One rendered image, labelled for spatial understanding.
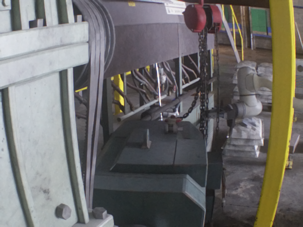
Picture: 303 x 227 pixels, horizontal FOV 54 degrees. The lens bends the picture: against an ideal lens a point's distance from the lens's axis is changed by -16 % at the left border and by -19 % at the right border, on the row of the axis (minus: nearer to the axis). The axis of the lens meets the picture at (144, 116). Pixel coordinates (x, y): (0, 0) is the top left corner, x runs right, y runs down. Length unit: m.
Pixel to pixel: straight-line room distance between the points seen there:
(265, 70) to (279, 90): 4.25
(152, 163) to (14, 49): 0.71
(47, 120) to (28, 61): 0.16
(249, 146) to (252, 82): 1.67
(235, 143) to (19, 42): 3.06
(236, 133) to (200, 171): 2.38
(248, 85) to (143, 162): 0.94
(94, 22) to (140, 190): 0.52
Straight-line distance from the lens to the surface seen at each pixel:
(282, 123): 1.41
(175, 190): 1.04
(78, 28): 0.73
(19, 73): 0.60
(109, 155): 1.31
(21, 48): 0.60
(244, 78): 1.91
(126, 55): 1.93
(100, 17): 0.84
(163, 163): 1.14
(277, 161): 1.47
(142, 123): 1.67
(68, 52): 0.70
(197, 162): 1.15
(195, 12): 1.59
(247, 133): 3.49
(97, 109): 0.85
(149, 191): 1.04
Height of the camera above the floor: 1.33
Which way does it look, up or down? 16 degrees down
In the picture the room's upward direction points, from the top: 2 degrees counter-clockwise
